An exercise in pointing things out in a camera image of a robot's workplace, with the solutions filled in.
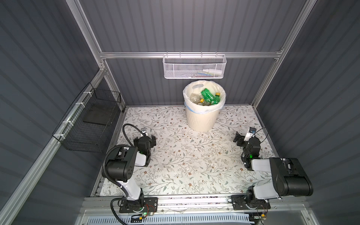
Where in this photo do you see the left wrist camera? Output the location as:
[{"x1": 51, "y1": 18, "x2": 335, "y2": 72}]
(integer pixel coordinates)
[{"x1": 141, "y1": 128, "x2": 148, "y2": 136}]

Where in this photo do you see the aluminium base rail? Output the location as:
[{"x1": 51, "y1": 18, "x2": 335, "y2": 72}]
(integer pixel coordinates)
[{"x1": 79, "y1": 194, "x2": 310, "y2": 215}]

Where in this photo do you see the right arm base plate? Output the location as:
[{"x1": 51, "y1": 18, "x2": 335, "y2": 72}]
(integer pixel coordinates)
[{"x1": 230, "y1": 195, "x2": 271, "y2": 211}]

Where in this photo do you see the small green bottle yellow cap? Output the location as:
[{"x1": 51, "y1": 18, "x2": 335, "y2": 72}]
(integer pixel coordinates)
[{"x1": 211, "y1": 92, "x2": 221, "y2": 105}]

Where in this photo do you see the large green soda bottle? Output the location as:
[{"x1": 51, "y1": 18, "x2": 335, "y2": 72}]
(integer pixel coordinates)
[{"x1": 201, "y1": 88, "x2": 214, "y2": 103}]

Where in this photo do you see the white tube in basket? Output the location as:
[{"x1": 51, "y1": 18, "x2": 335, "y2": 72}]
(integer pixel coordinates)
[{"x1": 202, "y1": 69, "x2": 223, "y2": 76}]

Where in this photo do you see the white wire mesh basket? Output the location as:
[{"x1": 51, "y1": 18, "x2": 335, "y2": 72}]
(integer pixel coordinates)
[{"x1": 162, "y1": 53, "x2": 227, "y2": 79}]

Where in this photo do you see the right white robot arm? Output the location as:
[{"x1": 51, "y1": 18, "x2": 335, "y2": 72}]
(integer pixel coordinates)
[{"x1": 231, "y1": 127, "x2": 314, "y2": 210}]

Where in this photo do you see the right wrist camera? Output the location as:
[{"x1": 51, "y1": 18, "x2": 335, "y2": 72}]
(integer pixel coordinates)
[{"x1": 244, "y1": 127, "x2": 257, "y2": 141}]

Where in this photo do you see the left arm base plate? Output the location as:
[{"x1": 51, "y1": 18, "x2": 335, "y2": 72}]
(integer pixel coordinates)
[{"x1": 118, "y1": 197, "x2": 158, "y2": 213}]

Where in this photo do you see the black wire mesh basket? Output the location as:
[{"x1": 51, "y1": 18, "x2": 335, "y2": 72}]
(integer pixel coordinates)
[{"x1": 52, "y1": 83, "x2": 122, "y2": 153}]

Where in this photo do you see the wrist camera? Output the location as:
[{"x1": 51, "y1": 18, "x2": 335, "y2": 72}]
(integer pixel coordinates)
[
  {"x1": 141, "y1": 128, "x2": 148, "y2": 136},
  {"x1": 244, "y1": 127, "x2": 257, "y2": 141}
]

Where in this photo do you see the clear bottle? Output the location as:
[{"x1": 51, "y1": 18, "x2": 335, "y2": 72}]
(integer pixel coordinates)
[{"x1": 189, "y1": 93, "x2": 202, "y2": 104}]

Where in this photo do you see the white cable duct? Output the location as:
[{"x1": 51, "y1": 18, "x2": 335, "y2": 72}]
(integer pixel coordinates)
[{"x1": 85, "y1": 213, "x2": 251, "y2": 225}]

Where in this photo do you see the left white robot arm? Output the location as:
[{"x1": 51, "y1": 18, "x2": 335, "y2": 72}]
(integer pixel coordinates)
[{"x1": 101, "y1": 123, "x2": 157, "y2": 205}]

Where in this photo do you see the cream plastic waste bin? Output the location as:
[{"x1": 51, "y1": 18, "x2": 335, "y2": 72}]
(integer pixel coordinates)
[{"x1": 183, "y1": 80, "x2": 227, "y2": 132}]

